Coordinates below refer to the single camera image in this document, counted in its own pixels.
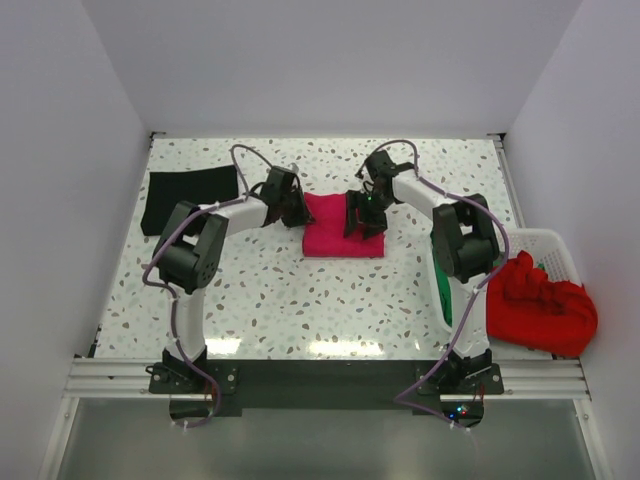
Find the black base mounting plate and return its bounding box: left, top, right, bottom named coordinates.
left=145, top=357, right=505, bottom=427

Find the magenta t shirt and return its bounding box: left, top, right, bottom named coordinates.
left=302, top=193, right=385, bottom=258

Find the aluminium frame rail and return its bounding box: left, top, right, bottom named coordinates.
left=38, top=358, right=614, bottom=479

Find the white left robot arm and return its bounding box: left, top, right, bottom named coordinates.
left=143, top=166, right=313, bottom=392

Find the white plastic laundry basket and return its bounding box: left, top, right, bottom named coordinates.
left=424, top=228, right=584, bottom=357

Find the green t shirt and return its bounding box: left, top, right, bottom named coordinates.
left=433, top=260, right=453, bottom=327

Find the red t shirt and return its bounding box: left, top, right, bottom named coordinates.
left=487, top=251, right=598, bottom=357

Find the folded black t shirt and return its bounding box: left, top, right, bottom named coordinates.
left=140, top=165, right=239, bottom=236

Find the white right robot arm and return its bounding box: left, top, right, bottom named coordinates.
left=344, top=150, right=506, bottom=393

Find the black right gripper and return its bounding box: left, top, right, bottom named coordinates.
left=343, top=190, right=394, bottom=241

